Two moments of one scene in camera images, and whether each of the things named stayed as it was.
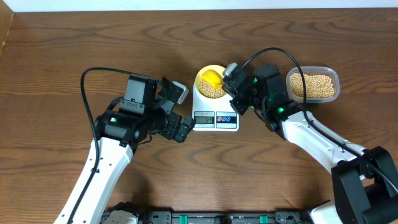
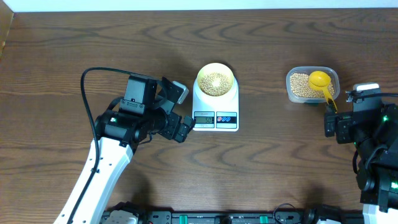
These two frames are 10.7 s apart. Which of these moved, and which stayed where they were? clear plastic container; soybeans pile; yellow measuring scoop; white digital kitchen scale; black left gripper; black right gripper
Moved: yellow measuring scoop; black right gripper
Stayed: white digital kitchen scale; clear plastic container; soybeans pile; black left gripper
